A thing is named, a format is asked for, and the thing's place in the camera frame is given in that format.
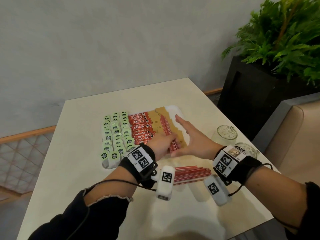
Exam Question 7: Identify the person's left hand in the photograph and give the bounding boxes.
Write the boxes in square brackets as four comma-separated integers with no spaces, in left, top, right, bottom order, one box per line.
[145,132,181,162]

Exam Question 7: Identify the person's right hand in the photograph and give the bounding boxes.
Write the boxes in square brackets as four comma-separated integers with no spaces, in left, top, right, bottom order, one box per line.
[171,114,225,161]

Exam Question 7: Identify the rows of laid sugar packets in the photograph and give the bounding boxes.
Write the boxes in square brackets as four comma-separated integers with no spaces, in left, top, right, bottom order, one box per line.
[147,106,188,150]

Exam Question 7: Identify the clear glass jar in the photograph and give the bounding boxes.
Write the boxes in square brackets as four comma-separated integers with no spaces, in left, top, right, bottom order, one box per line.
[234,142,260,160]
[211,125,237,147]

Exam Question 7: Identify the red Nescafe coffee sticks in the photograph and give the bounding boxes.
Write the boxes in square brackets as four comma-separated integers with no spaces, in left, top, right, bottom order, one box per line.
[128,112,157,146]

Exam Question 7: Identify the white tray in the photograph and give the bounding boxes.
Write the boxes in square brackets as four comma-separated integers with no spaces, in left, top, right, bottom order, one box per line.
[101,105,198,171]

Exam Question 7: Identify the rows of laid tea bags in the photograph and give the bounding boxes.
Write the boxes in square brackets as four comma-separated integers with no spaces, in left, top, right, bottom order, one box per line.
[100,111,137,170]

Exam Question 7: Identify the person's right forearm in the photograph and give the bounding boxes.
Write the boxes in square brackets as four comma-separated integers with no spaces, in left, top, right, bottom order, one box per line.
[244,167,308,228]

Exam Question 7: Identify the person's left forearm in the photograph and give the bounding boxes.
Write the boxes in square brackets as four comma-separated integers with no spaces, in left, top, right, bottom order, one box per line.
[84,166,138,207]

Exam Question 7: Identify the person's black top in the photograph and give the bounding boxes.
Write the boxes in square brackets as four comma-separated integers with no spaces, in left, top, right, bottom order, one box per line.
[27,181,320,240]

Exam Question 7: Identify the black left wristband marker tags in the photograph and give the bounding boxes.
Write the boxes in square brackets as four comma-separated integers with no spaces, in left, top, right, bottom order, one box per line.
[119,143,158,189]

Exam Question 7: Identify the black furniture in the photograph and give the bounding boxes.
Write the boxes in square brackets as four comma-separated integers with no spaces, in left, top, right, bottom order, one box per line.
[217,56,320,142]

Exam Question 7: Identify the beige cushioned bench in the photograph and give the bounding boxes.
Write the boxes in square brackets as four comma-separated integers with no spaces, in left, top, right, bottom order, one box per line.
[252,92,320,187]

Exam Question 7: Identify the wooden lattice screen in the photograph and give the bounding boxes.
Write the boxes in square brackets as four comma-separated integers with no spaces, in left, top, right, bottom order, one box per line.
[0,125,57,203]

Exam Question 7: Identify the green hanging plant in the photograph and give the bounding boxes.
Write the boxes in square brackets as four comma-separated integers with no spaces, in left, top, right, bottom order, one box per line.
[221,0,320,88]

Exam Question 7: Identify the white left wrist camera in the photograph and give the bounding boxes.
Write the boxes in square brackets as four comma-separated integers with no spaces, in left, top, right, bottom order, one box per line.
[156,165,176,201]

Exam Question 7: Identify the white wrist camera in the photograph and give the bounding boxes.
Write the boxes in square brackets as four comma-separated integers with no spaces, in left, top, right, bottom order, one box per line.
[156,165,176,201]
[203,175,232,207]

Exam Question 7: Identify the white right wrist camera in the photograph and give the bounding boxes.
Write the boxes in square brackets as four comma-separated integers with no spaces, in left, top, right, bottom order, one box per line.
[203,175,232,207]

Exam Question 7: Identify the wooden wall rail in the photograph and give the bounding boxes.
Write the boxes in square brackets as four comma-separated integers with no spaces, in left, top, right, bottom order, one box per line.
[203,88,223,96]

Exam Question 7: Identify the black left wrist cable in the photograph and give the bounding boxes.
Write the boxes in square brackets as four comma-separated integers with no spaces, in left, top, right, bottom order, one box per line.
[66,179,157,240]

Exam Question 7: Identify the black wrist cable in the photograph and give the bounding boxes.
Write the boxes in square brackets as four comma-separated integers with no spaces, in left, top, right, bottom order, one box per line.
[66,179,157,240]
[228,163,299,229]

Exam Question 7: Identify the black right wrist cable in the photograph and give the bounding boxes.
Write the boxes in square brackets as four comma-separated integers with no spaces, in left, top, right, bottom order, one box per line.
[228,163,299,229]

